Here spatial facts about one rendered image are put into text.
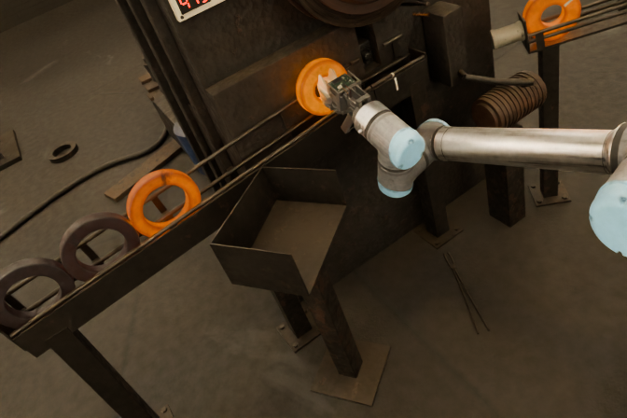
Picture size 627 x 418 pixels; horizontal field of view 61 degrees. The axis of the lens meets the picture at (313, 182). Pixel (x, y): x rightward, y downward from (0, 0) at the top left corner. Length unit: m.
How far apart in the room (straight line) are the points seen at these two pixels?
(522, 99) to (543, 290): 0.60
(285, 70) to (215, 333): 1.00
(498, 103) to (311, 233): 0.74
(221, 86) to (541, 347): 1.16
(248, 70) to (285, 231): 0.45
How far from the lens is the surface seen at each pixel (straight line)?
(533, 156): 1.20
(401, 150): 1.21
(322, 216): 1.29
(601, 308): 1.82
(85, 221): 1.36
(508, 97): 1.72
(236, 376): 1.86
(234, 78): 1.43
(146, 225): 1.39
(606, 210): 0.98
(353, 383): 1.71
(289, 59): 1.46
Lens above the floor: 1.45
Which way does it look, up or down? 37 degrees down
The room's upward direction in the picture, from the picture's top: 20 degrees counter-clockwise
